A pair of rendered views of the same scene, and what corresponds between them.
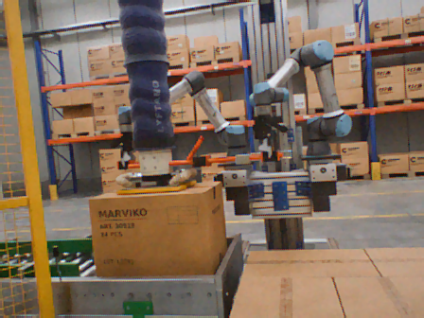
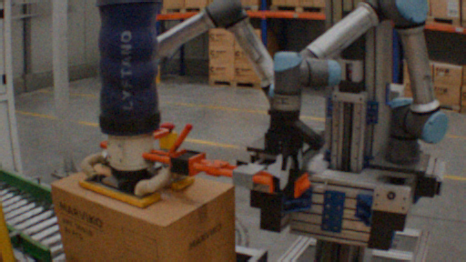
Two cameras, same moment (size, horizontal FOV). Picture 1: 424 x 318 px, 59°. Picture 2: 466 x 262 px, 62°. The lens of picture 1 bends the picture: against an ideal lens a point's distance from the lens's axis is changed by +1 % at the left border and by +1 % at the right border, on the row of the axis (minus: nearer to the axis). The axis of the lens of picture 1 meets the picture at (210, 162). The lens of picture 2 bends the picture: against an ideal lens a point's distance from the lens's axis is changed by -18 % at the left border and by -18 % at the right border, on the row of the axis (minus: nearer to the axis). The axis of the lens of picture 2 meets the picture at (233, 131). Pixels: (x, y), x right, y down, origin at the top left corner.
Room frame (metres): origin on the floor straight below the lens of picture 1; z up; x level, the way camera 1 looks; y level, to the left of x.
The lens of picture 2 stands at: (0.62, -0.51, 1.54)
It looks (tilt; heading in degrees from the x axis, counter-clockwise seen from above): 15 degrees down; 18
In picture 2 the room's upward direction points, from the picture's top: 1 degrees counter-clockwise
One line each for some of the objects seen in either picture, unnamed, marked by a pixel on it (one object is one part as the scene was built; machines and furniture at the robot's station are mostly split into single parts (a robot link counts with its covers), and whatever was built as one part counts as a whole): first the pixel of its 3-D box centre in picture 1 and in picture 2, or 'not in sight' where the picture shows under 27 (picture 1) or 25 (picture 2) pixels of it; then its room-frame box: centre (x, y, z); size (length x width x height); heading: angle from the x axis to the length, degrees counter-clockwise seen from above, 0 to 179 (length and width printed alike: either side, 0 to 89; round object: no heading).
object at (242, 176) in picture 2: (243, 159); (248, 176); (1.84, -0.16, 1.07); 0.07 x 0.07 x 0.04; 76
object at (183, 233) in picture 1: (163, 226); (141, 233); (1.95, 0.28, 0.75); 0.60 x 0.40 x 0.40; 77
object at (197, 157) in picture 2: (202, 161); (187, 162); (1.89, 0.04, 1.08); 0.10 x 0.08 x 0.06; 166
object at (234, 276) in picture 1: (232, 275); not in sight; (1.88, -0.06, 0.47); 0.70 x 0.03 x 0.15; 168
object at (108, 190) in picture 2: (150, 186); (116, 186); (1.86, 0.31, 0.98); 0.34 x 0.10 x 0.05; 76
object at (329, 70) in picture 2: (274, 96); (318, 72); (1.89, -0.36, 1.38); 0.11 x 0.11 x 0.08; 34
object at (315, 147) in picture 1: (318, 147); (403, 146); (2.23, -0.66, 1.09); 0.15 x 0.15 x 0.10
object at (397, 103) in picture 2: (318, 127); (406, 115); (2.22, -0.66, 1.20); 0.13 x 0.12 x 0.14; 34
